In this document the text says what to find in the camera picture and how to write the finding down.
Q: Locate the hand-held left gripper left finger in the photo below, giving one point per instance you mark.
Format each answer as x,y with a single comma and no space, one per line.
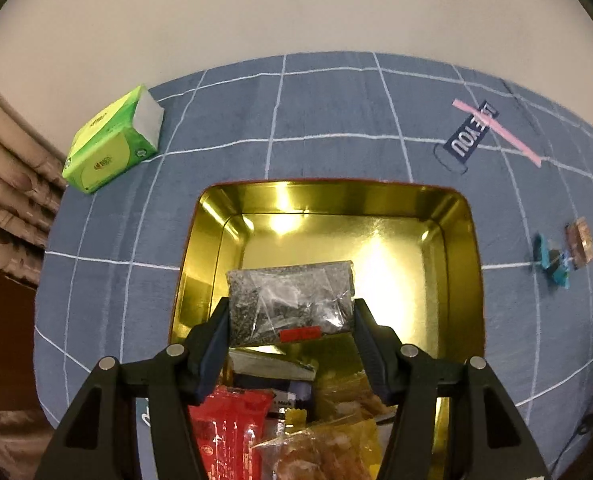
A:
211,355

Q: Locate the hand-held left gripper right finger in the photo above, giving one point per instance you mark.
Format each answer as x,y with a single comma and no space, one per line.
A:
376,360

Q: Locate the small yellow snack packet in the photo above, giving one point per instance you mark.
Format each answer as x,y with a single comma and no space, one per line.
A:
346,392

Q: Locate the red snack packet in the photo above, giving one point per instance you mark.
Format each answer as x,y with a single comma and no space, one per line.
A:
226,435

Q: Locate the clear bag of dark tea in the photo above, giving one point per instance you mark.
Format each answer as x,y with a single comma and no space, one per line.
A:
286,300

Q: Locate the large yellow snack packet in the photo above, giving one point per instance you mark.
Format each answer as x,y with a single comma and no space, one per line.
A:
316,455

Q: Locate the gold metal tin box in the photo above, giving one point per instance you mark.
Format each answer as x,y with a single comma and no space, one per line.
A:
326,240

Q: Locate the pale flat packet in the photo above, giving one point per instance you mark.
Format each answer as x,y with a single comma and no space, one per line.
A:
271,364

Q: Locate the blue candy wrapper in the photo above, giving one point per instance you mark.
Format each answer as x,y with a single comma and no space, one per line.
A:
551,260

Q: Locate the brown wooden furniture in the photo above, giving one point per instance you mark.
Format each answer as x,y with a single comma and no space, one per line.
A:
1,340

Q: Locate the beige cloth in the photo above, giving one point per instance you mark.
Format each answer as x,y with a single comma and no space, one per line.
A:
11,445

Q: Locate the green tissue pack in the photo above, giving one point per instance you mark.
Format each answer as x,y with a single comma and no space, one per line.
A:
106,150

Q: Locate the blue grid blanket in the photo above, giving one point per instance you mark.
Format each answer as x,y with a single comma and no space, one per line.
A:
351,125

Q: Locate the brown snack box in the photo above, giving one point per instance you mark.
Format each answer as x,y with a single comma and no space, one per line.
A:
580,240

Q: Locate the beige patterned curtain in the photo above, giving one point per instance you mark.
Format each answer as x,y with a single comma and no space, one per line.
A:
6,185

